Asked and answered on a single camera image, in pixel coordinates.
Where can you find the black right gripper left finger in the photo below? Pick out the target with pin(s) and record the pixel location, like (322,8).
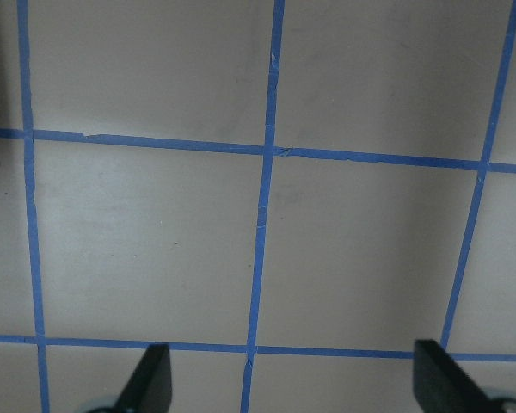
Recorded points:
(149,389)

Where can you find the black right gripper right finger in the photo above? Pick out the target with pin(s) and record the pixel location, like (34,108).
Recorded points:
(442,386)

